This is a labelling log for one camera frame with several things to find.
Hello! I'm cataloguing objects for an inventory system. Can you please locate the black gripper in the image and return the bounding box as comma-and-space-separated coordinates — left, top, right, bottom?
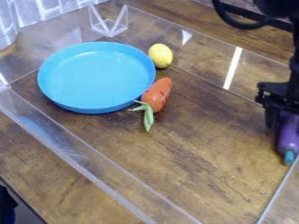
254, 0, 299, 137

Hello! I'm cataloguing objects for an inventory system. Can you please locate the purple toy eggplant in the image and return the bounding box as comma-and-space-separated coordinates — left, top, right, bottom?
277, 112, 299, 165

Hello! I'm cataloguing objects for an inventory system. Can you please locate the blue round tray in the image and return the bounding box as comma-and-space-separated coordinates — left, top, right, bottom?
37, 42, 154, 114

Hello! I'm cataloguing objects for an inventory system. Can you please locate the orange toy carrot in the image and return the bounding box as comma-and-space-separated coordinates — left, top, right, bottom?
130, 77, 173, 131

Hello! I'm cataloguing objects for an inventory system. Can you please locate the dark baseboard strip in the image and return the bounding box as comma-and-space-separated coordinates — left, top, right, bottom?
222, 0, 299, 32

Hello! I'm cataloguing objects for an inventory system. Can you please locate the yellow toy lemon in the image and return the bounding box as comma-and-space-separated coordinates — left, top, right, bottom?
148, 44, 173, 69

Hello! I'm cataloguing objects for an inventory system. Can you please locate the black cable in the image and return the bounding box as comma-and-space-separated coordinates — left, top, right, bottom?
209, 0, 277, 30

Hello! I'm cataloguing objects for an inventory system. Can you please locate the clear acrylic enclosure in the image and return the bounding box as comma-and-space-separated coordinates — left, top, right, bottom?
0, 0, 299, 224

